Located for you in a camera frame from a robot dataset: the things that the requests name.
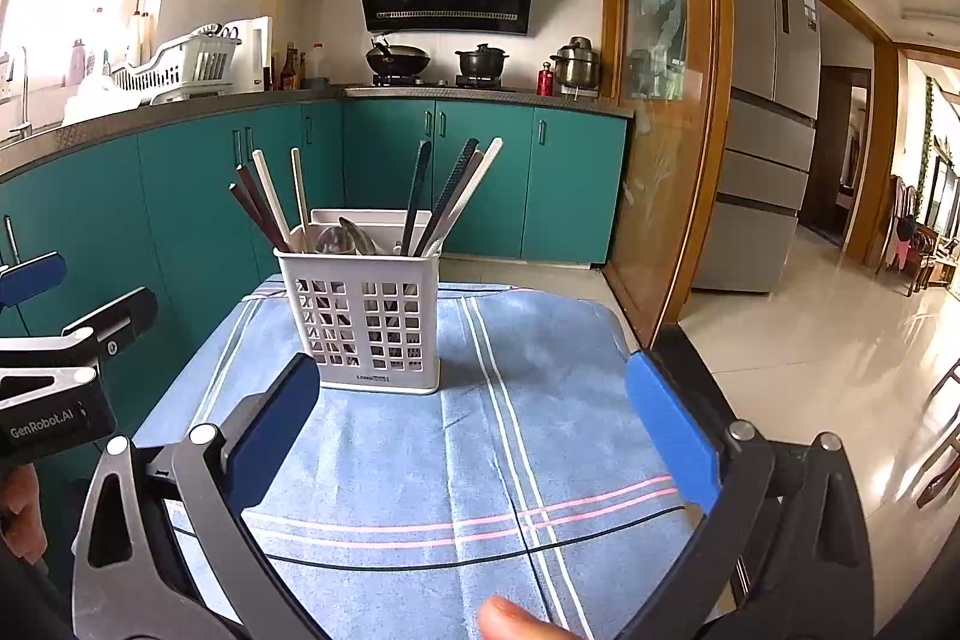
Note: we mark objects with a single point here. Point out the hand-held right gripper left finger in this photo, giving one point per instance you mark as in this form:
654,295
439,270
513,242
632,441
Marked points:
270,419

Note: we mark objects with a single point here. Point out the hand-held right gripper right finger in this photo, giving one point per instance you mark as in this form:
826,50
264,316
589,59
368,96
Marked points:
667,430

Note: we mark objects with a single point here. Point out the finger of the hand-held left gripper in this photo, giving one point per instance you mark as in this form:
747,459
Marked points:
30,281
112,319

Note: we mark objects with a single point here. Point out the white plastic utensil basket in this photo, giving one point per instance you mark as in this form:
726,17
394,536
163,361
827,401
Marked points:
375,379

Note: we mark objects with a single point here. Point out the dark red chopstick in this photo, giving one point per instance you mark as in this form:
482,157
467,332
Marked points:
262,201
255,218

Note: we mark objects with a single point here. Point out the metal spoon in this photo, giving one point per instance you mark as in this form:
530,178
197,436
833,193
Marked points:
357,233
330,240

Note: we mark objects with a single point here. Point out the white chopstick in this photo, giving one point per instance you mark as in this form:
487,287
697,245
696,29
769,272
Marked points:
478,175
299,197
271,194
463,188

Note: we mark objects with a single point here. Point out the black chopstick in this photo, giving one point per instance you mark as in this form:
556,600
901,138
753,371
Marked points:
416,197
450,190

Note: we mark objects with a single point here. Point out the person's left hand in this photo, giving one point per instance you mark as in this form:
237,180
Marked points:
21,509

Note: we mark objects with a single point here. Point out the person's right hand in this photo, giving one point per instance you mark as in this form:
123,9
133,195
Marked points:
517,621

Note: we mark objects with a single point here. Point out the blue striped cloth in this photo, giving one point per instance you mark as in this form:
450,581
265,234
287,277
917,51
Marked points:
420,460

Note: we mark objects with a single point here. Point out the kitchen faucet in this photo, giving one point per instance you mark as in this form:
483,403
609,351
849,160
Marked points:
22,93

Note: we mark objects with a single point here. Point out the white plastic bag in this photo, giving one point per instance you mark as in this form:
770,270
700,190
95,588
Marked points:
101,96

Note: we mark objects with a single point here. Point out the white dish rack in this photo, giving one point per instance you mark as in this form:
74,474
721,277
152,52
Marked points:
187,63

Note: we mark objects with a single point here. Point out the wooden dining chair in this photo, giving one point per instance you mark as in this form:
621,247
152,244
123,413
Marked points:
904,235

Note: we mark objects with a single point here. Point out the dark sauce bottles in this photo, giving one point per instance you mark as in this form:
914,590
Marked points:
292,70

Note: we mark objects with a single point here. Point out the wooden framed glass door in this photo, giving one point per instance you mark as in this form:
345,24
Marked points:
660,123

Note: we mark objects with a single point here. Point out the green base kitchen cabinets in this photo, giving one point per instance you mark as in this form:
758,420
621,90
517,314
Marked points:
487,175

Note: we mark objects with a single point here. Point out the silver refrigerator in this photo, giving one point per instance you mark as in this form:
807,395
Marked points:
765,123

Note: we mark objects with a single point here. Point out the white plastic jug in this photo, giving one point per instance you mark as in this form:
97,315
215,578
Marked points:
319,63

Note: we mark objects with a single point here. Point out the red canister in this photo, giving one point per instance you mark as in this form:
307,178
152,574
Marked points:
544,80

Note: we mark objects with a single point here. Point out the gas stove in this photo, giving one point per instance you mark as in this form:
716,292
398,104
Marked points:
442,82

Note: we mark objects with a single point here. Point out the steel pressure cooker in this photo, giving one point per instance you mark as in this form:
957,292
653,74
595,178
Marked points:
576,63

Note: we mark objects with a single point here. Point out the black wok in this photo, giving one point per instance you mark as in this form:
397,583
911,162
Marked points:
397,59

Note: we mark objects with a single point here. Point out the green leaf garland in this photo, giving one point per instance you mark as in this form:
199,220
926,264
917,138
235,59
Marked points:
928,130

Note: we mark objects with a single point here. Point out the black cooking pot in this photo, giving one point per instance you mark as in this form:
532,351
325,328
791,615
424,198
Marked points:
481,63

